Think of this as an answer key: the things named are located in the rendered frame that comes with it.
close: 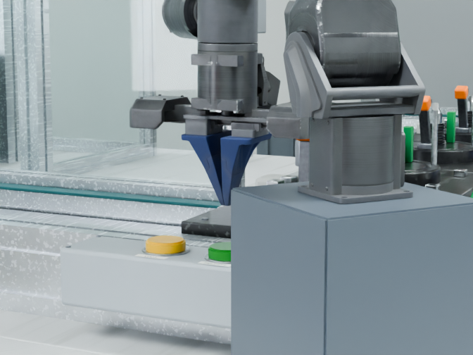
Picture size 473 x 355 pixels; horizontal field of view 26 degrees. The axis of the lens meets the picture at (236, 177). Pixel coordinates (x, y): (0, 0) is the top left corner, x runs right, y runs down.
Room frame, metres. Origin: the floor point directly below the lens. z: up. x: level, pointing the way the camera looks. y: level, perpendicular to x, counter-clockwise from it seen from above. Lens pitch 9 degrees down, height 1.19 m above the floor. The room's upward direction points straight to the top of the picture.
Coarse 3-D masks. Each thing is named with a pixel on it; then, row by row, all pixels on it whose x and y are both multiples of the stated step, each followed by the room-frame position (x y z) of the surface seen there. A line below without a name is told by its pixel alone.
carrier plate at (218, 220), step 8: (216, 208) 1.17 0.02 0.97; (224, 208) 1.17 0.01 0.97; (200, 216) 1.13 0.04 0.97; (208, 216) 1.13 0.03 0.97; (216, 216) 1.13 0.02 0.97; (224, 216) 1.13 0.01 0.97; (184, 224) 1.10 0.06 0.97; (192, 224) 1.10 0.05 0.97; (200, 224) 1.09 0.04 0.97; (208, 224) 1.09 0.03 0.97; (216, 224) 1.09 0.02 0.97; (224, 224) 1.08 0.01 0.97; (184, 232) 1.10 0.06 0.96; (192, 232) 1.10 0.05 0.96; (200, 232) 1.09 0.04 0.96; (208, 232) 1.09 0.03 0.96; (216, 232) 1.08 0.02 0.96; (224, 232) 1.08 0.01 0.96
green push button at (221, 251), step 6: (210, 246) 0.97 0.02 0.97; (216, 246) 0.97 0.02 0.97; (222, 246) 0.97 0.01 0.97; (228, 246) 0.97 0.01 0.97; (210, 252) 0.96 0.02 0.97; (216, 252) 0.95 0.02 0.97; (222, 252) 0.95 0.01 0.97; (228, 252) 0.95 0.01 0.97; (210, 258) 0.96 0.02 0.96; (216, 258) 0.95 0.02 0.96; (222, 258) 0.95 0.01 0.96; (228, 258) 0.95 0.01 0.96
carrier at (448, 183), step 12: (432, 120) 1.39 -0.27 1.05; (408, 132) 1.42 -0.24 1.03; (432, 132) 1.39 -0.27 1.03; (408, 144) 1.42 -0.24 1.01; (432, 144) 1.39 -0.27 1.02; (408, 156) 1.42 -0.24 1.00; (432, 156) 1.39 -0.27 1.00; (408, 168) 1.36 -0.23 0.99; (420, 168) 1.36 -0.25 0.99; (432, 168) 1.36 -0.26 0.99; (408, 180) 1.32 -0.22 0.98; (420, 180) 1.33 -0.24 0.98; (432, 180) 1.34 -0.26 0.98; (444, 180) 1.38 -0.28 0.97; (456, 180) 1.38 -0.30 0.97; (468, 180) 1.38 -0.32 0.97; (456, 192) 1.28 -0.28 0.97; (468, 192) 1.30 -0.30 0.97
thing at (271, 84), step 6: (264, 60) 0.99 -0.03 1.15; (258, 66) 0.99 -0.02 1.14; (264, 66) 0.99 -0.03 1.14; (258, 72) 0.99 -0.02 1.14; (264, 72) 0.99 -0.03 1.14; (258, 78) 0.99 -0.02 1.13; (264, 78) 0.99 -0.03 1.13; (270, 78) 1.01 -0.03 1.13; (276, 78) 1.03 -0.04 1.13; (258, 84) 0.99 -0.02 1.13; (264, 84) 0.98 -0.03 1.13; (270, 84) 1.01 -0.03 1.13; (276, 84) 1.03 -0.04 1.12; (258, 90) 0.99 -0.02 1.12; (264, 90) 0.99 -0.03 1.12; (270, 90) 1.01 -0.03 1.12; (276, 90) 1.03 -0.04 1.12; (264, 96) 0.99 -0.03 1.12; (270, 96) 1.01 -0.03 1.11; (276, 96) 1.03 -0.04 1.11; (264, 102) 0.99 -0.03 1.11; (270, 102) 1.02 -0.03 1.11; (276, 102) 1.03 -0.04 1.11
